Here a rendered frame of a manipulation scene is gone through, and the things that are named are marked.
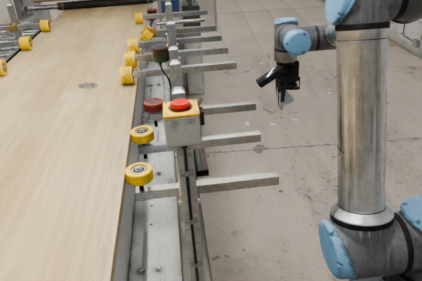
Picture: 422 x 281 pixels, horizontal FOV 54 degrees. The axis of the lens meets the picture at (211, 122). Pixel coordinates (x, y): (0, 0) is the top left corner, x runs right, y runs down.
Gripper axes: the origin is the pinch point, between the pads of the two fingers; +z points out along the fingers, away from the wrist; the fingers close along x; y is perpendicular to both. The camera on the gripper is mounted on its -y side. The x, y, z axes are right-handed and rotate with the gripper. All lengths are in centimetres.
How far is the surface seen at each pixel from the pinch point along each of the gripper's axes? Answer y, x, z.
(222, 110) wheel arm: -24.1, -0.9, -1.9
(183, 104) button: -43, -81, -40
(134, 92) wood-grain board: -60, 15, -7
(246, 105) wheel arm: -14.2, -1.1, -3.1
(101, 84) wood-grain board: -75, 28, -7
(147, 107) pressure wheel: -54, -2, -7
